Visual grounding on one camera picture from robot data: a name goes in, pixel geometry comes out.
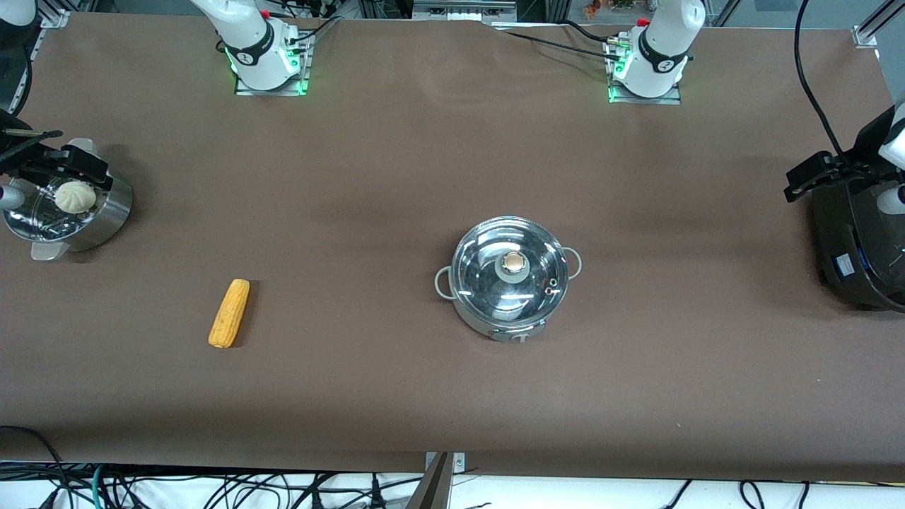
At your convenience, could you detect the glass pot lid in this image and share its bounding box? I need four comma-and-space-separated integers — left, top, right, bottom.
451, 218, 570, 320

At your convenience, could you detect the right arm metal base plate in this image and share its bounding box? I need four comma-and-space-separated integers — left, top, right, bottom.
235, 28, 312, 96

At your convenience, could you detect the white steamed bun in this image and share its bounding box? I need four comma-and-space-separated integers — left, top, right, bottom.
55, 181, 96, 214

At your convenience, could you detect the black floor cable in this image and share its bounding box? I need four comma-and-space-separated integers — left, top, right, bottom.
0, 424, 69, 509

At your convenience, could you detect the steel steamer basket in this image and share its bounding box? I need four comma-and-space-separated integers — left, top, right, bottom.
2, 138, 134, 262

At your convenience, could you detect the stainless steel pot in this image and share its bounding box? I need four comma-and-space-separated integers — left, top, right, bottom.
434, 216, 583, 344

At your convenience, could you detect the aluminium frame profile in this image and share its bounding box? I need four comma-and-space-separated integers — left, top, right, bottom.
852, 0, 905, 49

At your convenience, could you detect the black base power cable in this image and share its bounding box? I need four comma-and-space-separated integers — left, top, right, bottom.
562, 20, 623, 47
286, 16, 344, 45
503, 28, 616, 64

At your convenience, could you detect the brown table cover sheet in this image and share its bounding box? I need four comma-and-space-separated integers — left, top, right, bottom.
0, 13, 905, 483

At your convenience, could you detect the grey metal box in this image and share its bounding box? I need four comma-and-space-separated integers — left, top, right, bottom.
414, 0, 518, 22

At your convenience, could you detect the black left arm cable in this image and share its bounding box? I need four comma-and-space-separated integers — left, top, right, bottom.
793, 0, 853, 167

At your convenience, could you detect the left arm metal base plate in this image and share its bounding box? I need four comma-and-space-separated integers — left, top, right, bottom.
608, 39, 683, 105

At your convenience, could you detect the yellow corn cob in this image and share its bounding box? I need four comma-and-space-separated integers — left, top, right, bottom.
208, 279, 251, 349

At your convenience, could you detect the metal table edge bracket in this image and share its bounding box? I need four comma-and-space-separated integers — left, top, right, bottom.
407, 451, 467, 509

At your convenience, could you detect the black round appliance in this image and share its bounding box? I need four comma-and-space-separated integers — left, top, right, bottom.
810, 177, 905, 312

